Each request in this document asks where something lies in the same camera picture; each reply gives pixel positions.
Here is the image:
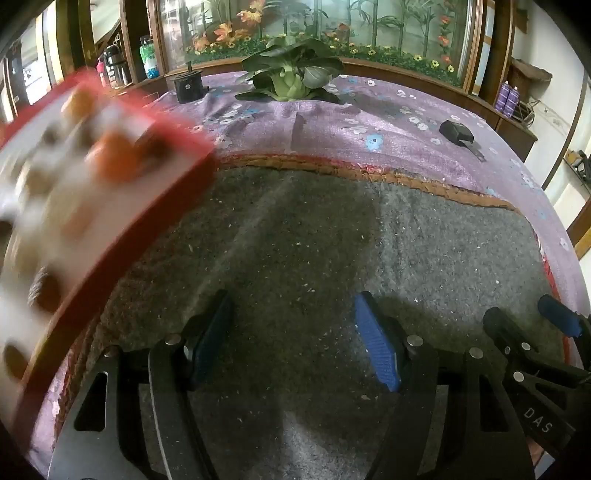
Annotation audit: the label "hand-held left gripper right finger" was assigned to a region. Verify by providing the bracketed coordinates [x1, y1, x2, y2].
[353, 292, 536, 480]

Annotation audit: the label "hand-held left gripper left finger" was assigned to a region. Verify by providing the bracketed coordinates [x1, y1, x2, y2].
[48, 290, 234, 480]

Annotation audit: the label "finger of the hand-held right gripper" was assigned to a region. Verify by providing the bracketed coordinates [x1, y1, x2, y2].
[482, 307, 539, 384]
[537, 294, 591, 370]

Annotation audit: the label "red cardboard tray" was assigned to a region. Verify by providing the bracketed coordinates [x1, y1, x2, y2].
[0, 67, 218, 444]

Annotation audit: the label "grey mat with orange border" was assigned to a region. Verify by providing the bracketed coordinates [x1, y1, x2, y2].
[60, 154, 578, 480]

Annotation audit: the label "small black device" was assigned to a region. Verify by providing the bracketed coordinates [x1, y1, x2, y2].
[438, 120, 488, 162]

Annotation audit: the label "purple floral tablecloth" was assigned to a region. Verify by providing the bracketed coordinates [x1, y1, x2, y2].
[28, 71, 587, 467]

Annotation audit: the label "black cylindrical motor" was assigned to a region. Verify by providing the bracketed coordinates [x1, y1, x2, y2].
[168, 60, 205, 103]

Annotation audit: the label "green bok choy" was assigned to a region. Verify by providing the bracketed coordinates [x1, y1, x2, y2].
[235, 36, 346, 104]

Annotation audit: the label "plastic bottle with green label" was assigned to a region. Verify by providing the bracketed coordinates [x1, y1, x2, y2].
[139, 37, 161, 79]

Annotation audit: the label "black and silver thermos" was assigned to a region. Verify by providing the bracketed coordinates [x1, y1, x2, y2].
[102, 45, 130, 88]

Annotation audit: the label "wooden shelf cabinet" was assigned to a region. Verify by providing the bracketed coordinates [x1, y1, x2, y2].
[55, 0, 169, 100]

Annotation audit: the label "flower painted glass panel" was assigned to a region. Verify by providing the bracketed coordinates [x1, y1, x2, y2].
[152, 0, 481, 88]

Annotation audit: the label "tangled cables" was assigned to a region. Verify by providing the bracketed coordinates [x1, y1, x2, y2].
[517, 99, 561, 125]

